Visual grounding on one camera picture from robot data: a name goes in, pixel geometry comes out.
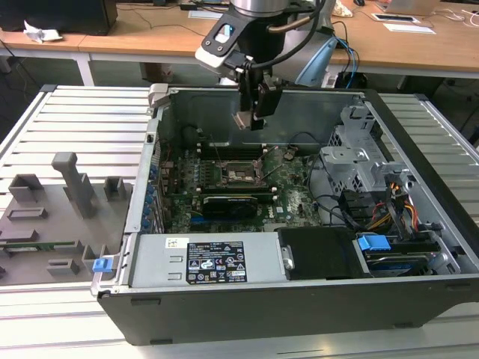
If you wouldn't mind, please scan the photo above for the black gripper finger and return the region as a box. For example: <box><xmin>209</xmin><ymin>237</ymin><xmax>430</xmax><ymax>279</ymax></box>
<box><xmin>239</xmin><ymin>70</ymin><xmax>260</xmax><ymax>113</ymax></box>
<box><xmin>250</xmin><ymin>83</ymin><xmax>282</xmax><ymax>132</ymax></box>

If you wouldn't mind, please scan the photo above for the silver CPU plate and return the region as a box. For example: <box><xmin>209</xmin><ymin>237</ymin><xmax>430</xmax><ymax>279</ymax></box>
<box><xmin>231</xmin><ymin>111</ymin><xmax>257</xmax><ymax>130</ymax></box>

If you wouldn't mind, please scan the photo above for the metal socket cover frame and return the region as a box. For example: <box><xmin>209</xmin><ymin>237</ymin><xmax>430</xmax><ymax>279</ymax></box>
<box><xmin>252</xmin><ymin>147</ymin><xmax>281</xmax><ymax>178</ymax></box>

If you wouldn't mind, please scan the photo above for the black RAM slot bank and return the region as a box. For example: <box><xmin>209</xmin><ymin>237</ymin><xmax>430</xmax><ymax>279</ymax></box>
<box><xmin>194</xmin><ymin>184</ymin><xmax>278</xmax><ymax>203</ymax></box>
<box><xmin>196</xmin><ymin>141</ymin><xmax>269</xmax><ymax>161</ymax></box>

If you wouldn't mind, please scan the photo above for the CPU socket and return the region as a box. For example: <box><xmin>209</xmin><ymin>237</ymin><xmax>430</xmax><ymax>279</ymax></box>
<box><xmin>218</xmin><ymin>159</ymin><xmax>269</xmax><ymax>188</ymax></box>

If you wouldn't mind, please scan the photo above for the pale blue teach pendant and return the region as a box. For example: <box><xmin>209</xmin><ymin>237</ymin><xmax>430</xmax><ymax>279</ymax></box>
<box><xmin>295</xmin><ymin>37</ymin><xmax>338</xmax><ymax>88</ymax></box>

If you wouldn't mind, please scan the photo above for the beige crumpled object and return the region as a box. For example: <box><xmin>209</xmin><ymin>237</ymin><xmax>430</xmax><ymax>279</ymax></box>
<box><xmin>332</xmin><ymin>0</ymin><xmax>355</xmax><ymax>18</ymax></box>

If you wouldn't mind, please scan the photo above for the brown cardboard box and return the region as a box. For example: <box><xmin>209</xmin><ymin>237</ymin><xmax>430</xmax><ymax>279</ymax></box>
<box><xmin>141</xmin><ymin>62</ymin><xmax>175</xmax><ymax>83</ymax></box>

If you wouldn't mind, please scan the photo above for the silver metal drive cage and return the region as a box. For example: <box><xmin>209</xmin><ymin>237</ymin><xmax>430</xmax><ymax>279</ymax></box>
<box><xmin>320</xmin><ymin>104</ymin><xmax>412</xmax><ymax>195</ymax></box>

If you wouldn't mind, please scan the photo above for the green motherboard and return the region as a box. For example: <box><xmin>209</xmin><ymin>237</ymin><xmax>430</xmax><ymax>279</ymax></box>
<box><xmin>159</xmin><ymin>144</ymin><xmax>326</xmax><ymax>235</ymax></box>

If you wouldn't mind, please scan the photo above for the black graphics card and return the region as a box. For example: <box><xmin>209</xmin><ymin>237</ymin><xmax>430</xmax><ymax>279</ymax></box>
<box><xmin>201</xmin><ymin>194</ymin><xmax>259</xmax><ymax>220</ymax></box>

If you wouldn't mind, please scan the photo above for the long wooden desk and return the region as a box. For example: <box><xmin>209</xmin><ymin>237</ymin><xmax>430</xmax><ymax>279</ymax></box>
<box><xmin>78</xmin><ymin>0</ymin><xmax>479</xmax><ymax>82</ymax></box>

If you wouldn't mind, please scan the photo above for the flat white tablet device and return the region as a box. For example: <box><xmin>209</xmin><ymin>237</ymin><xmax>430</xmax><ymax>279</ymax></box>
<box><xmin>370</xmin><ymin>12</ymin><xmax>418</xmax><ymax>23</ymax></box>

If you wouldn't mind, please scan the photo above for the white paper sheet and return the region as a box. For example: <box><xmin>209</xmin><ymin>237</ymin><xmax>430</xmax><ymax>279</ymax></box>
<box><xmin>383</xmin><ymin>22</ymin><xmax>437</xmax><ymax>35</ymax></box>

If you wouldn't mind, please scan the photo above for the silver laptop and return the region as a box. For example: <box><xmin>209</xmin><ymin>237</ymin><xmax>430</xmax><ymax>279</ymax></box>
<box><xmin>376</xmin><ymin>0</ymin><xmax>439</xmax><ymax>16</ymax></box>

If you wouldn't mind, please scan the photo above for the black plastic shroud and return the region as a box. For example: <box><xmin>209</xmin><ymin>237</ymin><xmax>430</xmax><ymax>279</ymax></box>
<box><xmin>278</xmin><ymin>226</ymin><xmax>371</xmax><ymax>281</ymax></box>

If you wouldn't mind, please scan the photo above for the black power supply label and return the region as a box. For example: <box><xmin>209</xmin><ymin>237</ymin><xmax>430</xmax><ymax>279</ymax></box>
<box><xmin>186</xmin><ymin>241</ymin><xmax>248</xmax><ymax>283</ymax></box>

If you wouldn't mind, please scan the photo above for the hard disk in blue carrier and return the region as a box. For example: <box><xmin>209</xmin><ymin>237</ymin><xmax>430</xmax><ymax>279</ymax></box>
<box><xmin>357</xmin><ymin>232</ymin><xmax>435</xmax><ymax>278</ymax></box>

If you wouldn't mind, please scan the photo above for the grey power supply unit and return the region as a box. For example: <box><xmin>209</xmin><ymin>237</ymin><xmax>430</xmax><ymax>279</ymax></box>
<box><xmin>129</xmin><ymin>232</ymin><xmax>289</xmax><ymax>289</ymax></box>

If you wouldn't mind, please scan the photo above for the black box on desk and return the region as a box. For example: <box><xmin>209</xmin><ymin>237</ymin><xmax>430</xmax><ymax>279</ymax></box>
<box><xmin>0</xmin><ymin>0</ymin><xmax>119</xmax><ymax>37</ymax></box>

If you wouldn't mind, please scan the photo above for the black open PC case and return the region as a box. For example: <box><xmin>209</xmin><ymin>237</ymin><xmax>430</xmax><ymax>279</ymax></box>
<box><xmin>91</xmin><ymin>84</ymin><xmax>479</xmax><ymax>347</ymax></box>

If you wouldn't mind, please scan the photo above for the crumpled white paper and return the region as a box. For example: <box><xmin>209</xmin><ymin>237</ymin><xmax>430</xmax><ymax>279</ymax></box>
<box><xmin>22</xmin><ymin>20</ymin><xmax>64</xmax><ymax>44</ymax></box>

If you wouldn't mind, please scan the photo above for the blue plastic case clip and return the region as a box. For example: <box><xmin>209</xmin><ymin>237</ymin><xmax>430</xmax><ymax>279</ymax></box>
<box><xmin>91</xmin><ymin>257</ymin><xmax>113</xmax><ymax>274</ymax></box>

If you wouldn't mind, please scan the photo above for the short wooden desk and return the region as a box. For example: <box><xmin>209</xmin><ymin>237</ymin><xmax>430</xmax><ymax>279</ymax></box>
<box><xmin>0</xmin><ymin>28</ymin><xmax>91</xmax><ymax>87</ymax></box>

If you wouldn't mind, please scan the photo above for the grey parts rack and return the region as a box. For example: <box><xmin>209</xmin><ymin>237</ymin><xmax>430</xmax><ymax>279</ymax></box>
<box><xmin>0</xmin><ymin>151</ymin><xmax>134</xmax><ymax>287</ymax></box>

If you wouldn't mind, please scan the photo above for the green RAM stick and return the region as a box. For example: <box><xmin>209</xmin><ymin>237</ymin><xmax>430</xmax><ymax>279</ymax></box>
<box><xmin>0</xmin><ymin>241</ymin><xmax>76</xmax><ymax>250</ymax></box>

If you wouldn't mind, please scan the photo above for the brown sleeved cable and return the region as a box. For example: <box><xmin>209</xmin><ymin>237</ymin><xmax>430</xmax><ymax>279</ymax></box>
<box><xmin>266</xmin><ymin>14</ymin><xmax>314</xmax><ymax>34</ymax></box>

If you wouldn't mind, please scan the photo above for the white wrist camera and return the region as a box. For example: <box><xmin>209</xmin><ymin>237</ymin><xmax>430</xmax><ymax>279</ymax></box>
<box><xmin>194</xmin><ymin>14</ymin><xmax>250</xmax><ymax>78</ymax></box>

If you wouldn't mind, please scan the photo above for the grey case latch handle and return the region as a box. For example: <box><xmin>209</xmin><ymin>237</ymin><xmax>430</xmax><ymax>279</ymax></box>
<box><xmin>147</xmin><ymin>84</ymin><xmax>171</xmax><ymax>109</ymax></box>

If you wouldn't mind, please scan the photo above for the blue cable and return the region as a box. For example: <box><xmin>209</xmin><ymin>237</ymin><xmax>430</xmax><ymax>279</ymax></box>
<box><xmin>336</xmin><ymin>37</ymin><xmax>361</xmax><ymax>90</ymax></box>

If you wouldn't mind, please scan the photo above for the black cable bundle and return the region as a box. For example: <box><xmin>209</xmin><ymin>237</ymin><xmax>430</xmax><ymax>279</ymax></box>
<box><xmin>338</xmin><ymin>188</ymin><xmax>390</xmax><ymax>226</ymax></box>

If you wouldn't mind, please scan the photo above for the coloured power wire bundle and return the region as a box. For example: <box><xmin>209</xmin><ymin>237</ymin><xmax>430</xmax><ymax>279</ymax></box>
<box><xmin>368</xmin><ymin>179</ymin><xmax>418</xmax><ymax>231</ymax></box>

